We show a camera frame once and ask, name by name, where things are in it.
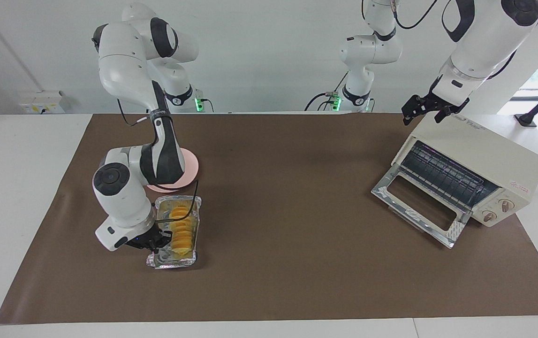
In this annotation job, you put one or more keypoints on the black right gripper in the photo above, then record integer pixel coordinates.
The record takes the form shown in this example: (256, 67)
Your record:
(149, 238)

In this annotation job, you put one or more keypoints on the pink round plate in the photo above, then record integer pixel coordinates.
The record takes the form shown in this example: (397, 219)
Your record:
(193, 169)

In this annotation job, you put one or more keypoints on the round oven knob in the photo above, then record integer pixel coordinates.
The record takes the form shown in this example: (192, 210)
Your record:
(489, 216)
(505, 205)

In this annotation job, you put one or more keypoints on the glass oven door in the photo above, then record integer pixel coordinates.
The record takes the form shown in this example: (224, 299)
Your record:
(390, 192)

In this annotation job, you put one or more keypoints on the white toaster oven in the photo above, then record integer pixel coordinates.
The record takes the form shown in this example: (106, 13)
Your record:
(480, 150)

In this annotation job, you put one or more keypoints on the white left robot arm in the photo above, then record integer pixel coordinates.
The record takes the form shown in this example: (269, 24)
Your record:
(484, 42)

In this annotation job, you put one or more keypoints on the brown table mat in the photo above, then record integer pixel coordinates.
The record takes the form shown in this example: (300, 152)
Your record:
(297, 263)

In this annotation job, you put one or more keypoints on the white wall power strip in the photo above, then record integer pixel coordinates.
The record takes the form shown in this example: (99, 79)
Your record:
(39, 102)

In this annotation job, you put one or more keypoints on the aluminium foil tray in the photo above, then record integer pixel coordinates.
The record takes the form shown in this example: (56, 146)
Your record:
(175, 262)

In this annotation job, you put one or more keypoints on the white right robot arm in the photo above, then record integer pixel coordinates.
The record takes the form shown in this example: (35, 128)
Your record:
(123, 61)

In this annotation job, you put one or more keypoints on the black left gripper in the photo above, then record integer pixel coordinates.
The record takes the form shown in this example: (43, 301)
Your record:
(437, 102)

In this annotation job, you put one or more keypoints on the sliced yellow bread loaf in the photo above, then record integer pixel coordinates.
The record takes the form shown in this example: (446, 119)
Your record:
(182, 232)

